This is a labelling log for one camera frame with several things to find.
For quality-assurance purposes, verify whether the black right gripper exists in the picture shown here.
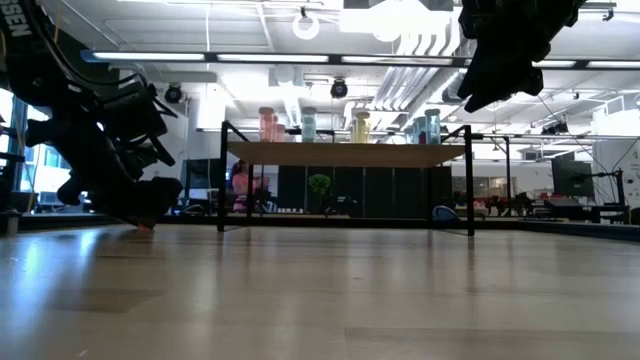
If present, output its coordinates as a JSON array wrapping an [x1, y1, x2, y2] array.
[[457, 0, 586, 114]]

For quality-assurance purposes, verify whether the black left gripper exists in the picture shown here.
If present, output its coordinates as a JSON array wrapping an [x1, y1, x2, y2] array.
[[56, 144, 184, 231]]

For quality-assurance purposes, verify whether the blue bottle with white pills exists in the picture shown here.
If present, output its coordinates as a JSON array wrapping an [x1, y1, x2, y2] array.
[[424, 108, 442, 145]]

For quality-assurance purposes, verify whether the small clear vial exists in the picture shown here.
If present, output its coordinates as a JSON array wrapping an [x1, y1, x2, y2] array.
[[301, 106, 318, 143]]

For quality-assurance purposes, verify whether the black computer monitor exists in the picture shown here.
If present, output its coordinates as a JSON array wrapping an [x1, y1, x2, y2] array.
[[182, 158, 224, 191], [551, 158, 595, 200]]

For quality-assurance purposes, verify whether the person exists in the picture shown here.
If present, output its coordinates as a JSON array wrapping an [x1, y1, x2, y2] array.
[[229, 159, 264, 214]]

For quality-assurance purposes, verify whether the blue rounded object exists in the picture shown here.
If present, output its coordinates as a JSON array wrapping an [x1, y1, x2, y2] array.
[[432, 204, 459, 223]]

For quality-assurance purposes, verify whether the black cabinet row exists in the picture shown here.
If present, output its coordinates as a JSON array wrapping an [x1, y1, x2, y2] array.
[[277, 165, 454, 220]]

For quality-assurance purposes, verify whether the long ceiling light bar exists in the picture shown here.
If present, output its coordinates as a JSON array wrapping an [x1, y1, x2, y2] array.
[[82, 48, 640, 70]]

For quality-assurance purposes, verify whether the small green tree plant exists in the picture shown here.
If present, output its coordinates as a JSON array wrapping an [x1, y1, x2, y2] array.
[[307, 173, 333, 215]]

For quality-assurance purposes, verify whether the silver ventilation duct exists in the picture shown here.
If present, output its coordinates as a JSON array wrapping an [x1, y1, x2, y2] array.
[[442, 44, 474, 105]]

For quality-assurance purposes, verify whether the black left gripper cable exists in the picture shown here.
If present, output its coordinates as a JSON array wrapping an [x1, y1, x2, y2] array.
[[114, 72, 179, 169]]

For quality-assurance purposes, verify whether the wooden shelf black frame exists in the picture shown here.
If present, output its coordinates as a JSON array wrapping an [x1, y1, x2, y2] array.
[[217, 120, 512, 237]]

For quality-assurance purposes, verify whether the white ring lamp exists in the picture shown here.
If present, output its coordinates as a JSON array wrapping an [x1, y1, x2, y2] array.
[[292, 5, 321, 41]]

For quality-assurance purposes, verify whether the yellow cable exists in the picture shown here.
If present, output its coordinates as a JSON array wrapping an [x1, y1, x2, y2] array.
[[53, 0, 64, 44]]

